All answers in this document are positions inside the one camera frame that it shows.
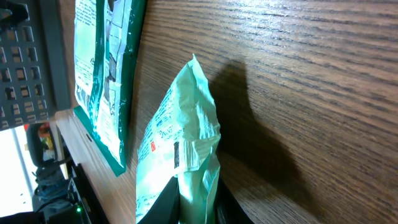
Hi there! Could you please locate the green 3M gloves package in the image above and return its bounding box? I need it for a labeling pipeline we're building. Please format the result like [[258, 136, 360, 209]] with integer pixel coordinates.
[[74, 0, 147, 176]]

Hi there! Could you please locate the light teal small packet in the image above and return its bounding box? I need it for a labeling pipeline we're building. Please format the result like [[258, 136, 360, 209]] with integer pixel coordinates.
[[136, 58, 221, 223]]

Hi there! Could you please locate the grey plastic mesh basket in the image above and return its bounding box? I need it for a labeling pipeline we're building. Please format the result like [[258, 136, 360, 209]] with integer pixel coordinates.
[[1, 0, 71, 130]]

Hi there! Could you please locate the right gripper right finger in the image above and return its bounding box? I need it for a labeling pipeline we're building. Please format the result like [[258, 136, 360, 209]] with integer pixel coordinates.
[[216, 178, 253, 224]]

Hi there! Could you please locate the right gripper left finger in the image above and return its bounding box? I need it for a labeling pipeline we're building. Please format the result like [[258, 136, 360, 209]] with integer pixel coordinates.
[[138, 177, 180, 224]]

